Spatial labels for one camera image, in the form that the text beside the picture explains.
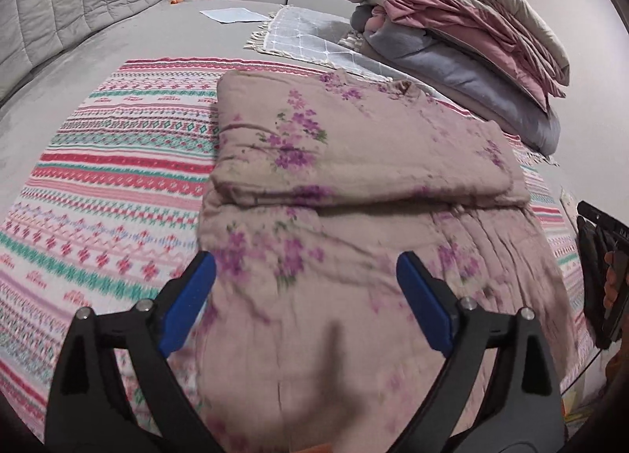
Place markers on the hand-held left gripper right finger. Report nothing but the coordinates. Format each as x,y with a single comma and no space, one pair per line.
425,300

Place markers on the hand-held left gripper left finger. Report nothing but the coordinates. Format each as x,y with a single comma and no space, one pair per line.
189,305

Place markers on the floral padded jacket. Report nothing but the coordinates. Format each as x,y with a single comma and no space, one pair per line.
368,163

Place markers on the person's right hand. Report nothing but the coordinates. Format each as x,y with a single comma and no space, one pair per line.
612,281

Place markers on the small white floral cloth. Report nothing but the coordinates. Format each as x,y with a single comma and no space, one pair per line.
567,200

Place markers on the striped patterned blanket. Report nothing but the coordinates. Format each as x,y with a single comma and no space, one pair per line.
123,163

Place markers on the grey-blue folded quilt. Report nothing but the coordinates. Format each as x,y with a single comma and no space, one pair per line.
442,64

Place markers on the pink folded quilt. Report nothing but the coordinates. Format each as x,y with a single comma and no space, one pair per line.
442,15

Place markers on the grey bed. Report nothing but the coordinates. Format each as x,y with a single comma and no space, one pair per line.
123,35

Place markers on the grey checked tasselled cloth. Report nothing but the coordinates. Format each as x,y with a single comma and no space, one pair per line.
304,35

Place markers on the white paper sheet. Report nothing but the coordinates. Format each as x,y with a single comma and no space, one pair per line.
233,14

